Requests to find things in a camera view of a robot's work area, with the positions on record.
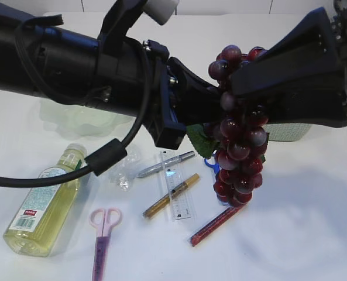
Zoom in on purple red grape bunch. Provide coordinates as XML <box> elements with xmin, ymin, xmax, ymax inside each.
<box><xmin>187</xmin><ymin>44</ymin><xmax>269</xmax><ymax>209</ymax></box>

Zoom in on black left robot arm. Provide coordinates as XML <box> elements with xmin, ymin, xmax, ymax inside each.
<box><xmin>0</xmin><ymin>1</ymin><xmax>222</xmax><ymax>149</ymax></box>

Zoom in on yellow tea plastic bottle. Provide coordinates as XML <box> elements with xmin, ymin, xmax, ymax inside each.
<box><xmin>2</xmin><ymin>143</ymin><xmax>88</xmax><ymax>258</ymax></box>

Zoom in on blue scissors with sheath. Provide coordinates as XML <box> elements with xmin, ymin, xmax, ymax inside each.
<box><xmin>203</xmin><ymin>157</ymin><xmax>228</xmax><ymax>205</ymax></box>

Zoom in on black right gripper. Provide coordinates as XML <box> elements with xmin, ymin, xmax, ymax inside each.
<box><xmin>231</xmin><ymin>1</ymin><xmax>347</xmax><ymax>128</ymax></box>

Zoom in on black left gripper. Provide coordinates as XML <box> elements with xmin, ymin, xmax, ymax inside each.
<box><xmin>143</xmin><ymin>40</ymin><xmax>222</xmax><ymax>149</ymax></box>

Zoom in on red glitter marker pen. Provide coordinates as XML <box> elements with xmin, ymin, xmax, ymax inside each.
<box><xmin>188</xmin><ymin>205</ymin><xmax>248</xmax><ymax>247</ymax></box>

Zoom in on silver glitter marker pen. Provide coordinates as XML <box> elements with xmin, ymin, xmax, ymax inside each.
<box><xmin>136</xmin><ymin>150</ymin><xmax>195</xmax><ymax>178</ymax></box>

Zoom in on gold glitter marker pen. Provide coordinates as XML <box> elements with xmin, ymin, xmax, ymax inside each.
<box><xmin>142</xmin><ymin>174</ymin><xmax>200</xmax><ymax>220</ymax></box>

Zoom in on pink scissors with sheath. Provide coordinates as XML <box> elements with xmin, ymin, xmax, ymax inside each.
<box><xmin>89</xmin><ymin>208</ymin><xmax>122</xmax><ymax>280</ymax></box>

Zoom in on clear plastic sheet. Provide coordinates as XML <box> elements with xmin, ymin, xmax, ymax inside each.
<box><xmin>106</xmin><ymin>144</ymin><xmax>142</xmax><ymax>191</ymax></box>

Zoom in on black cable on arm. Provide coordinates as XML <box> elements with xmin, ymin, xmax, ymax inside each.
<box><xmin>0</xmin><ymin>16</ymin><xmax>151</xmax><ymax>187</ymax></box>

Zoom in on light green woven basket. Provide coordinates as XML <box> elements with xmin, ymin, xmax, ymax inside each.
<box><xmin>263</xmin><ymin>124</ymin><xmax>312</xmax><ymax>142</ymax></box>

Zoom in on light green wavy plate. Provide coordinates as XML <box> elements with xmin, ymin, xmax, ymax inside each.
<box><xmin>39</xmin><ymin>99</ymin><xmax>133</xmax><ymax>139</ymax></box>

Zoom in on clear plastic ruler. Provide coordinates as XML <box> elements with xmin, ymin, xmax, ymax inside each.
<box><xmin>160</xmin><ymin>150</ymin><xmax>192</xmax><ymax>221</ymax></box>

